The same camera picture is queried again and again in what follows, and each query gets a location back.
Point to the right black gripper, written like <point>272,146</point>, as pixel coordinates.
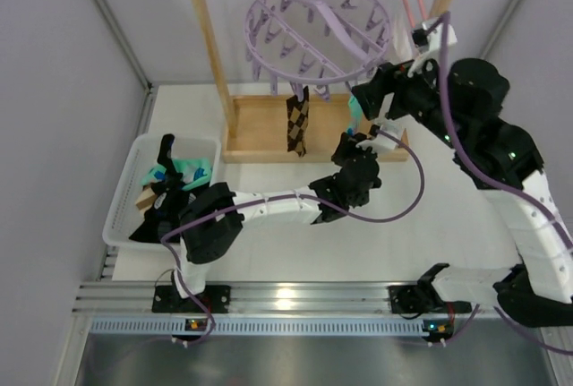
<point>373,90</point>

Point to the green sock front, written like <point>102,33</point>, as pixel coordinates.
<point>196,172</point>

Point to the wooden clothes rack frame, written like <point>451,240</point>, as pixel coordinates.
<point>256,124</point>

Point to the white plastic basket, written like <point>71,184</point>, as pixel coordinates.
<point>123,217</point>

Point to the grey slotted cable duct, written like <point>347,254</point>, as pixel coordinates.
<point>270,327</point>

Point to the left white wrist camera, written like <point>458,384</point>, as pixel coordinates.
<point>384,135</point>

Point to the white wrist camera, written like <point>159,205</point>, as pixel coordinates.
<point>427,37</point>
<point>384,135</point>

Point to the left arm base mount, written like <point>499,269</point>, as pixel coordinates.
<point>215,298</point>

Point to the black blue grey sock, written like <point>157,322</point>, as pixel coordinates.
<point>163,216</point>

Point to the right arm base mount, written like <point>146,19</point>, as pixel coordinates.
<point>418,299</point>

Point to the purple round clip hanger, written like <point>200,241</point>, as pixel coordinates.
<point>315,44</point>

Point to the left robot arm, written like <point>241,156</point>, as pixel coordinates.
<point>216,218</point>

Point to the white cloth on hanger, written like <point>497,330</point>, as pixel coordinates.
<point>401,42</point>

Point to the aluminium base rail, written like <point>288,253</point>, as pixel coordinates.
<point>248,298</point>

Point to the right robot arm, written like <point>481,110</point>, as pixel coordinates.
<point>461,107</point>

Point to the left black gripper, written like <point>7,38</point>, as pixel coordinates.
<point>345,149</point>

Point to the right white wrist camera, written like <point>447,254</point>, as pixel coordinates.
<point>427,37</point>

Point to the green sock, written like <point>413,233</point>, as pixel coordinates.
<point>196,172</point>
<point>356,114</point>

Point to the brown argyle sock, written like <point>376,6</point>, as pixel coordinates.
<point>297,112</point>

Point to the brown socks in basket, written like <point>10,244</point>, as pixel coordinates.
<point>145,200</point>

